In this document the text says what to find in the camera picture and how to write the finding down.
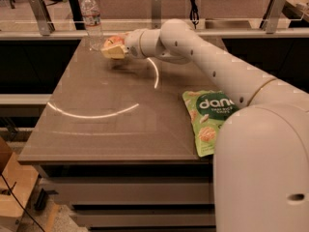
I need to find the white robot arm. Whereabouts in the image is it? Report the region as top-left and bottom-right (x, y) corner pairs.
(102, 19), (309, 232)

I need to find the clear plastic water bottle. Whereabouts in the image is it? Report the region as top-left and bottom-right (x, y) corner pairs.
(80, 0), (103, 51)

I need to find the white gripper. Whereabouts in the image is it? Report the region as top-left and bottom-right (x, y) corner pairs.
(101, 29), (144, 60)

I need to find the black hanging cable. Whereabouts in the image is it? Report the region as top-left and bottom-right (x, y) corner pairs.
(188, 0), (201, 30)

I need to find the right metal rail bracket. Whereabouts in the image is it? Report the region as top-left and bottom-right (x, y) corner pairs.
(261, 0), (286, 34)

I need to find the red apple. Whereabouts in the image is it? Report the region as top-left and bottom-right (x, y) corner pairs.
(103, 36), (125, 47)

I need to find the left metal rail bracket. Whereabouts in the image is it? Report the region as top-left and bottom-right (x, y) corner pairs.
(28, 0), (54, 36)

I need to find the black floor cable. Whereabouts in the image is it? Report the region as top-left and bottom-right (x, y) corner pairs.
(0, 172), (47, 232)

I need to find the middle metal rail bracket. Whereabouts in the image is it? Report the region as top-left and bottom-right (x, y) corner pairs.
(151, 0), (161, 29)

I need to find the wooden box at left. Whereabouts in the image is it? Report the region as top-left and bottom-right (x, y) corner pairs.
(0, 137), (38, 232)

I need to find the green rice chips bag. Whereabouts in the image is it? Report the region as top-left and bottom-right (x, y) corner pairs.
(183, 91), (239, 158)

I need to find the metal rail bracket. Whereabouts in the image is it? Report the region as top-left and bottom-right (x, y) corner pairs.
(261, 0), (286, 34)
(151, 0), (161, 29)
(28, 0), (54, 36)

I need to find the grey drawer cabinet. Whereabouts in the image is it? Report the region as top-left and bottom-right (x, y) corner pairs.
(36, 161), (215, 232)

